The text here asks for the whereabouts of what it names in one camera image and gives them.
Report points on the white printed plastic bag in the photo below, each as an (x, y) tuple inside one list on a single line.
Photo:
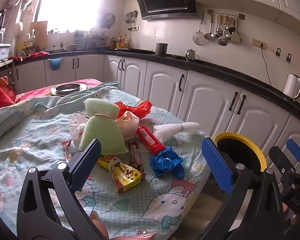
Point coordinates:
[(128, 123)]

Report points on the white lower kitchen cabinets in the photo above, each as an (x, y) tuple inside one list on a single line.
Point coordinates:
[(218, 106)]

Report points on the yellow rimmed trash bin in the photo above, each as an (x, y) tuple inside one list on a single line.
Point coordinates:
[(241, 150)]

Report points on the brown chocolate bar wrapper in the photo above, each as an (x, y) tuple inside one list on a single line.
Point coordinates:
[(135, 160)]

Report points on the wall power strip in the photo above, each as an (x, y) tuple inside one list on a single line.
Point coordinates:
[(258, 43)]

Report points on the hanging green spatula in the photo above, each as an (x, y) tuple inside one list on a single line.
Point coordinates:
[(235, 37)]

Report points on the red cylindrical tube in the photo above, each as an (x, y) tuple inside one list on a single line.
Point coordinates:
[(151, 142)]

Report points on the dark metal pot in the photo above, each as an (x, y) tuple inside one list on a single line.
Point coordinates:
[(161, 49)]

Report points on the white foam fruit net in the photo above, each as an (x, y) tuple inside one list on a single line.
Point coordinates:
[(167, 131)]

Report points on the green foam net bundle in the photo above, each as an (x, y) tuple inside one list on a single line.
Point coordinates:
[(101, 125)]

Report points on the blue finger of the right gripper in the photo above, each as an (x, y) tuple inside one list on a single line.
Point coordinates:
[(293, 148)]

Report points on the white electric kettle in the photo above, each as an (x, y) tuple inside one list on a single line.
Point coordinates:
[(292, 87)]

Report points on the black range hood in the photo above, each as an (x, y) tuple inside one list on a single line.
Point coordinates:
[(164, 9)]

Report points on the red plastic bag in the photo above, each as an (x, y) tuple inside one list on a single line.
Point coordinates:
[(141, 110)]

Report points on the yellow red snack box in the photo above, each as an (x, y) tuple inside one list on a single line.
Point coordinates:
[(124, 176)]

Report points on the left hand on gripper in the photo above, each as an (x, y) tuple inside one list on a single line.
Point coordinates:
[(97, 222)]

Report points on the right hand on gripper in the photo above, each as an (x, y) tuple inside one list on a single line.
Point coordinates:
[(289, 216)]

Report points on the hello kitty light blue blanket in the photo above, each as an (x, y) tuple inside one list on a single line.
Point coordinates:
[(36, 131)]

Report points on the small steel teapot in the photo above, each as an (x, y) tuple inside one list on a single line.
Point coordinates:
[(190, 55)]

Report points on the pink blanket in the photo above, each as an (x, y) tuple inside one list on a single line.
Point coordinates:
[(46, 90)]

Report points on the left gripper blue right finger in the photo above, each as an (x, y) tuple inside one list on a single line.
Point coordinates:
[(217, 165)]

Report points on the black kitchen countertop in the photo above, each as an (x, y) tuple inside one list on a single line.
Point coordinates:
[(223, 73)]

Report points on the round steel pan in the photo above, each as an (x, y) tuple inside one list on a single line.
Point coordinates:
[(67, 88)]

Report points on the blue hanging basket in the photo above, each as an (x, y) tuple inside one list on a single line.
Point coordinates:
[(55, 64)]

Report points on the wall mounted round fan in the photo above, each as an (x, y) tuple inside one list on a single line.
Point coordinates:
[(107, 21)]

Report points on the hanging wire skimmer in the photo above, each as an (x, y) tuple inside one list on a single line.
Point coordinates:
[(199, 37)]

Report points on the hanging steel ladle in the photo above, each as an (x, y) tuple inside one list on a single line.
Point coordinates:
[(210, 36)]

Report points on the blue plastic bag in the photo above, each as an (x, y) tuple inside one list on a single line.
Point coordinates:
[(167, 162)]

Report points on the red strawberry snack wrapper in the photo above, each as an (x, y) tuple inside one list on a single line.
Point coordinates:
[(67, 148)]

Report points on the condiment bottles on counter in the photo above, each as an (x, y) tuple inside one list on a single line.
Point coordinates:
[(119, 43)]

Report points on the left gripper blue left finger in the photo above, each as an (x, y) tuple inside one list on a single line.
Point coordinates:
[(82, 164)]

